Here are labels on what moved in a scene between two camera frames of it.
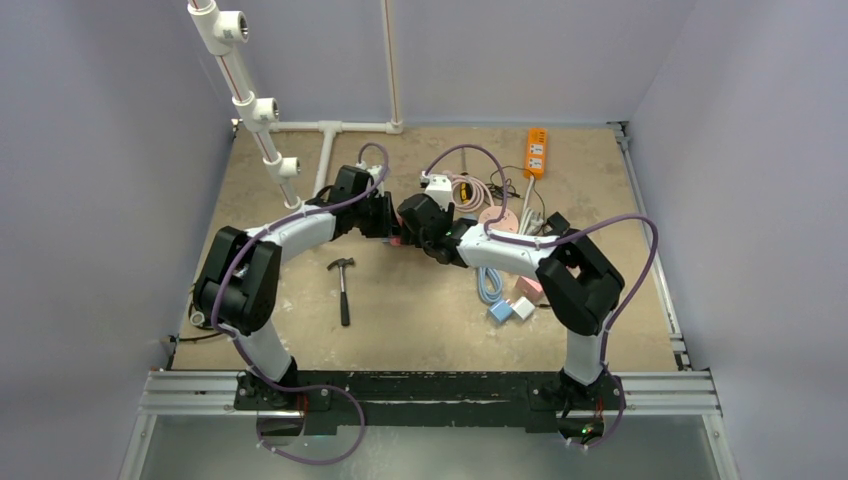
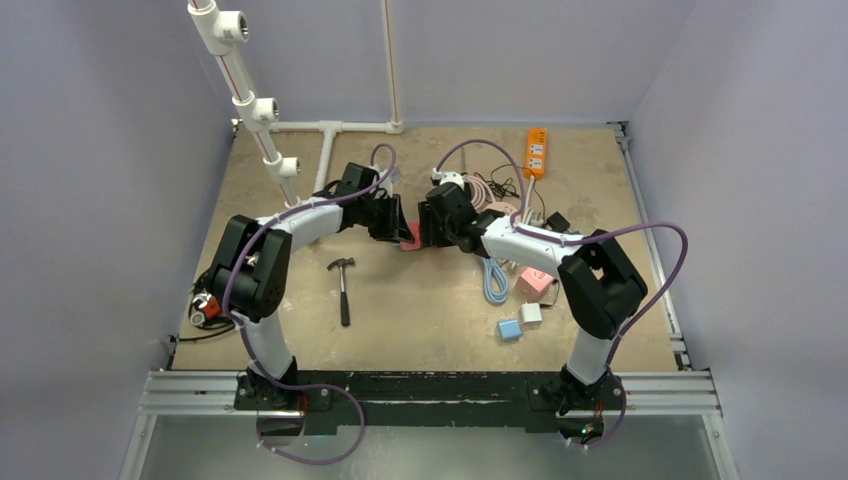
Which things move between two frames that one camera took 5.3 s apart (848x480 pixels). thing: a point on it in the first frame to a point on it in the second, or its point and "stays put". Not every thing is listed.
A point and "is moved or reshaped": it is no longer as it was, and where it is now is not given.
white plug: [523, 307] is moved or reshaped
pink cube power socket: [529, 289] stays put
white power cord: [531, 223] stays put
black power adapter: [558, 222] stays put
